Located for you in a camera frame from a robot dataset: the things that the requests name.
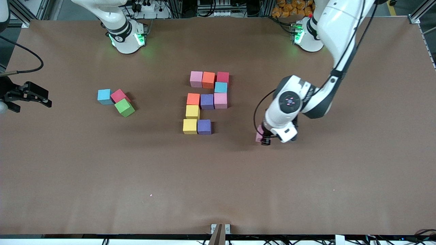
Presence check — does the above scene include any purple foam cube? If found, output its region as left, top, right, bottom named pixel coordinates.
left=201, top=94, right=215, bottom=110
left=197, top=119, right=212, bottom=135

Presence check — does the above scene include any green foam cube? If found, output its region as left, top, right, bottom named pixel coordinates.
left=114, top=98, right=136, bottom=118

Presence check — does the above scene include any orange snack bag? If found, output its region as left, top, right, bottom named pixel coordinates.
left=271, top=0, right=315, bottom=18

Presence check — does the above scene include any grey electronics box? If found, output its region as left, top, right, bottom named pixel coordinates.
left=197, top=0, right=233, bottom=17

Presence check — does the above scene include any white power strip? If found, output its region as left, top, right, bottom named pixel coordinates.
left=131, top=0, right=171, bottom=19

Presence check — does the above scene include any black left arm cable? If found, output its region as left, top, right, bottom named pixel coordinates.
left=253, top=89, right=277, bottom=132

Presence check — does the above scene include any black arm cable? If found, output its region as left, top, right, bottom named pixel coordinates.
left=253, top=89, right=277, bottom=132
left=0, top=36, right=44, bottom=74

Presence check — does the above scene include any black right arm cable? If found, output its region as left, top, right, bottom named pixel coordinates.
left=0, top=36, right=44, bottom=74

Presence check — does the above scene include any aluminium frame profile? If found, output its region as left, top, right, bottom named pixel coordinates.
left=409, top=0, right=436, bottom=25
left=10, top=0, right=51, bottom=28

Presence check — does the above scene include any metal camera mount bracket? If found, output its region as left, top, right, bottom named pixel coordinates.
left=208, top=223, right=231, bottom=245

